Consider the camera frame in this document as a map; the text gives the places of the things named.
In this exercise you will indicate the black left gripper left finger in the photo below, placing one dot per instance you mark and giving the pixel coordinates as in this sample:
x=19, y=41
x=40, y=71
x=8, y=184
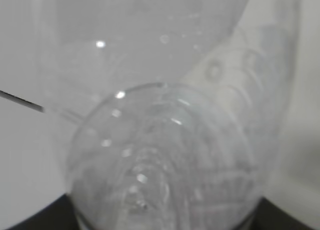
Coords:
x=20, y=213

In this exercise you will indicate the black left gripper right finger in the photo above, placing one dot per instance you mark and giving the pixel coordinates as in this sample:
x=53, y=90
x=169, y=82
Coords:
x=269, y=217

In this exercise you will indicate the clear water bottle red label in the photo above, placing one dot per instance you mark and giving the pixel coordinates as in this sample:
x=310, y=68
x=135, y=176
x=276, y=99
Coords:
x=165, y=114

